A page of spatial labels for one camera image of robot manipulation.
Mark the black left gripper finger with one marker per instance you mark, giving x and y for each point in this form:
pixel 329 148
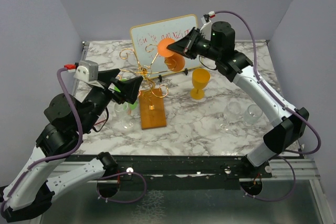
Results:
pixel 129 90
pixel 107 76

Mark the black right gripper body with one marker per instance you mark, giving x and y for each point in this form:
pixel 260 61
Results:
pixel 202 47

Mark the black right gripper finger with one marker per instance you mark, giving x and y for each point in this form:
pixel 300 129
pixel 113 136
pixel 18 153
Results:
pixel 187 41
pixel 186 53

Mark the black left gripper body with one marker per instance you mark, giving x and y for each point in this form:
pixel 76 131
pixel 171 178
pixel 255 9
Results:
pixel 98 98

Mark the orange plastic wine glass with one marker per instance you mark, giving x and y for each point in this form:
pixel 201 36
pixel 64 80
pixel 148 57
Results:
pixel 170 53

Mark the green plastic wine glass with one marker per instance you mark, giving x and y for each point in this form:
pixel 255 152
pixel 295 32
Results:
pixel 132 106

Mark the yellow plastic wine glass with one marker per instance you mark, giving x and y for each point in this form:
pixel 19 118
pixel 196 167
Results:
pixel 200 79

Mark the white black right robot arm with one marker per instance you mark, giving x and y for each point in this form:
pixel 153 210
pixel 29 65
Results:
pixel 288 122

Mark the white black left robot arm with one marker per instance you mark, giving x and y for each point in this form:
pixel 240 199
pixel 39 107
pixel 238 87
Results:
pixel 33 191

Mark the clear wine glass left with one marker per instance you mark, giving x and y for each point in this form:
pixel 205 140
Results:
pixel 123 113

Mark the clear wine glass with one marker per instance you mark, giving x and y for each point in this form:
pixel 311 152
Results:
pixel 252 114
pixel 231 114
pixel 123 113

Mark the wooden rack base board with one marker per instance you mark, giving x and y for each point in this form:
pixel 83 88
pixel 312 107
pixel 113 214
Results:
pixel 152 111

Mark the clear wine glass middle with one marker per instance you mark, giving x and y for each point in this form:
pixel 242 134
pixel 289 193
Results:
pixel 231 114

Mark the clear wine glass right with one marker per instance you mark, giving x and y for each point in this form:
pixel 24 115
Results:
pixel 252 114

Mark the yellow framed whiteboard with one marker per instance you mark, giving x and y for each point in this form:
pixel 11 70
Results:
pixel 146 37

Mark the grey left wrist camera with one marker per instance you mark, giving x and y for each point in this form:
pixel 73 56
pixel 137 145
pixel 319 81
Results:
pixel 86 71

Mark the gold wire wine glass rack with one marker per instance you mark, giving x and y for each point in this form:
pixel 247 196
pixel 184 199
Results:
pixel 146 71

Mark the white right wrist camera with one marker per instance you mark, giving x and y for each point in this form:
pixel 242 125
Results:
pixel 207 23

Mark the black mounting rail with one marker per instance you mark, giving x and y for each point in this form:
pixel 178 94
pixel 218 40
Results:
pixel 185 172

